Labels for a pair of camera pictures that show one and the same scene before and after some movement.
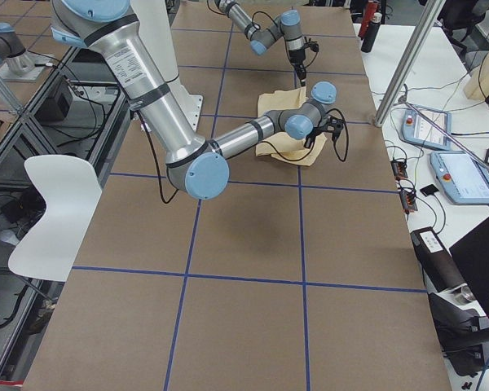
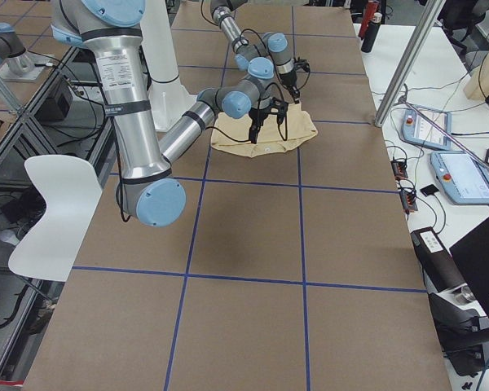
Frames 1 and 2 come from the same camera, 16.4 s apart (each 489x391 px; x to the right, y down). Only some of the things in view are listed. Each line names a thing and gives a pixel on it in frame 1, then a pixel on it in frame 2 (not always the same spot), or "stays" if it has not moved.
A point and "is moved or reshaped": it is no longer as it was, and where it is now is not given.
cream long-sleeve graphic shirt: [281, 146] is moved or reshaped
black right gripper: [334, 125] to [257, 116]
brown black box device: [439, 268] stays
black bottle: [369, 38] stays
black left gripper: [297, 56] to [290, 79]
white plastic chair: [71, 187] stays
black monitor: [481, 256] stays
